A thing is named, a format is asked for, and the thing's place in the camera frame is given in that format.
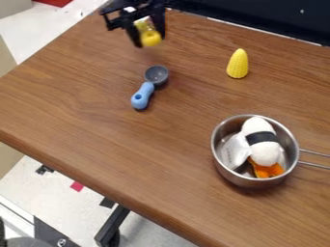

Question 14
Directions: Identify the white plush toy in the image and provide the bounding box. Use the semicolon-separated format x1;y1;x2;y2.
219;116;289;179

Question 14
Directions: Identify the yellow toy corn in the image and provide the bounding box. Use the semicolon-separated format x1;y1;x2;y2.
225;47;251;79

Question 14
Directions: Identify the silver pot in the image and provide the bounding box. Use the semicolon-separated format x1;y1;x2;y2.
209;114;330;190

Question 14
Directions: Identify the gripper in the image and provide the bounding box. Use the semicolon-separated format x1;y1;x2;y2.
98;0;168;49

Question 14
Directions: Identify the yellow toy knife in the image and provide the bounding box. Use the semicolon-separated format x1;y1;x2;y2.
132;17;164;48

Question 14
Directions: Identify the black table leg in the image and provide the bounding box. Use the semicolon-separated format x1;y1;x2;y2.
93;206;132;247

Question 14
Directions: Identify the blue scoop with grey bowl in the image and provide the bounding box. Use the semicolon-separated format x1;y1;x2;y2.
129;65;171;111

